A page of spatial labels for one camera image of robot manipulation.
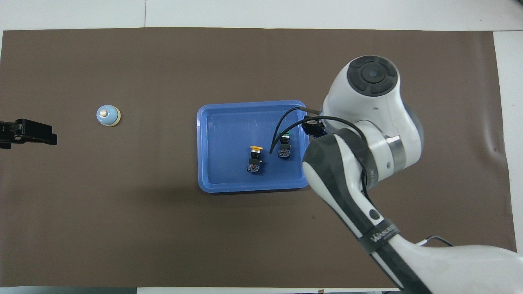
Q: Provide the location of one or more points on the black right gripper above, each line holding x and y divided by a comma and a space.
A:
314, 130

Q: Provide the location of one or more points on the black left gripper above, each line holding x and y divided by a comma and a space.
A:
14, 130

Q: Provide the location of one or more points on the green push button switch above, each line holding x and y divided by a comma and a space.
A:
284, 152

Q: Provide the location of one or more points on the yellow push button switch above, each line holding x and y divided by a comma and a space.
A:
254, 161

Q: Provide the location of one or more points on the light blue service bell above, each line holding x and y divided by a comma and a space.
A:
107, 116

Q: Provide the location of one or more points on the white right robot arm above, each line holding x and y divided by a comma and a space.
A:
376, 102

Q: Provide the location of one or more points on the blue plastic tray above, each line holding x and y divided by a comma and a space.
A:
224, 139

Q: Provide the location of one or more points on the brown table mat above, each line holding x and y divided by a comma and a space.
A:
122, 228

